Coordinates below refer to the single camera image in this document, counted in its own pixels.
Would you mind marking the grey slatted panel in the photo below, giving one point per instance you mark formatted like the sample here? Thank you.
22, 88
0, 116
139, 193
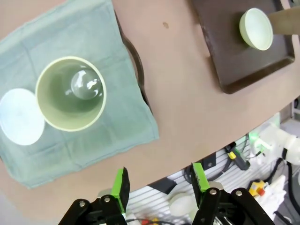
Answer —
150, 201

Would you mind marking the dark brown serving tray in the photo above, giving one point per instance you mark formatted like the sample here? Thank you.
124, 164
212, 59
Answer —
225, 58
140, 70

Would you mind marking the tall light green cup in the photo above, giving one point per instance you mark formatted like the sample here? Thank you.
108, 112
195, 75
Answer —
47, 105

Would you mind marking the tall brown cup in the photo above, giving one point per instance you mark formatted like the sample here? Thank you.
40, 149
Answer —
286, 22

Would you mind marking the blue-grey cloth mat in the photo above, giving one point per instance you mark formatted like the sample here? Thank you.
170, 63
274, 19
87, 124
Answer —
82, 30

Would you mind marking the light blue bowl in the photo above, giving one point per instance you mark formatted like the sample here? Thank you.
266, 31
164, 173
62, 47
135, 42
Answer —
21, 117

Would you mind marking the white tape roll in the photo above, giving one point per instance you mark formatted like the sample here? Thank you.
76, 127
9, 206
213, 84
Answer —
181, 205

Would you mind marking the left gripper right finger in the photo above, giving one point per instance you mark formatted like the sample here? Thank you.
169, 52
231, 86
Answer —
200, 180

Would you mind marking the yellow emergency stop box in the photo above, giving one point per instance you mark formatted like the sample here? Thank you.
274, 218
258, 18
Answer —
256, 186

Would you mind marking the black and yellow device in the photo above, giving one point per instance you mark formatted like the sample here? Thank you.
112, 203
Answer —
239, 158

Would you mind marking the mint green bowl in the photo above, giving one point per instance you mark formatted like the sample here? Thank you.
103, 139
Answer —
257, 30

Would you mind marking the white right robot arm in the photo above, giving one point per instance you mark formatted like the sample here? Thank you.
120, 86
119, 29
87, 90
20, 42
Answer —
290, 145

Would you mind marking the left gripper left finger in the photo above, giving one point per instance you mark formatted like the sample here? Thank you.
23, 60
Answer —
122, 187

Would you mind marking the white crumpled cloth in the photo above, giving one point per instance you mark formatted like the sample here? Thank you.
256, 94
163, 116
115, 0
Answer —
276, 194

